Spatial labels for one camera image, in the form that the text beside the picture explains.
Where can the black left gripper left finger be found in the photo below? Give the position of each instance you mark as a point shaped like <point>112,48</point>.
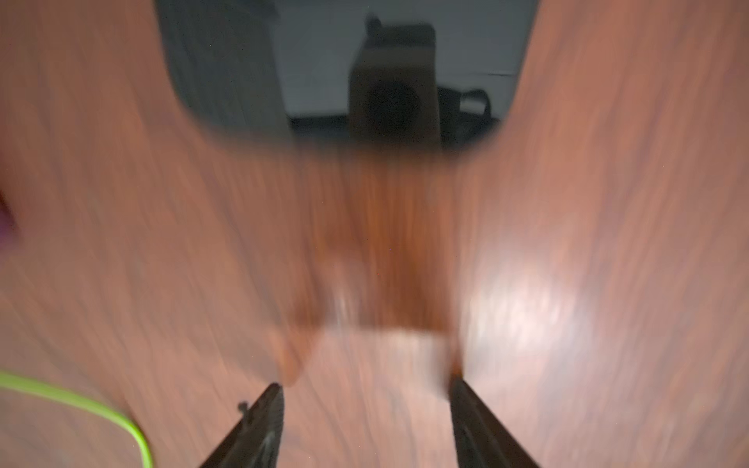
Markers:
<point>254,442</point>

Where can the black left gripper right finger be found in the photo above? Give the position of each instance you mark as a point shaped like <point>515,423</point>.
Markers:
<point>481,440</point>

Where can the black phone far left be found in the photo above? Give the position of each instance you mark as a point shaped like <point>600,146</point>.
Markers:
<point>8,230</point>

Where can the black phone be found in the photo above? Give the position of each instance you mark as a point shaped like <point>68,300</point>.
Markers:
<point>8,230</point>
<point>432,74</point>

